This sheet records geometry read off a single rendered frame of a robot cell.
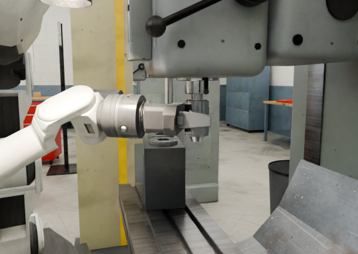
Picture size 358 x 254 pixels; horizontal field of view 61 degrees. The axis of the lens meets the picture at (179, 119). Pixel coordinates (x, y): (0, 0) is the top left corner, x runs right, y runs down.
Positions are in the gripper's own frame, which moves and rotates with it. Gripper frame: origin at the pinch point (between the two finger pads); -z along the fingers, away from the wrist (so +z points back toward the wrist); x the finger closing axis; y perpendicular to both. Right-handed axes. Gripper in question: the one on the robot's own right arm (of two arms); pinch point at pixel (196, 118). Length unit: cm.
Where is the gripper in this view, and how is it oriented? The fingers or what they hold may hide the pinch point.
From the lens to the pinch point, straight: 59.5
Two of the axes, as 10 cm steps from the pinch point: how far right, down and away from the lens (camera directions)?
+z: -9.9, -0.4, 1.6
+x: 1.7, -1.2, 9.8
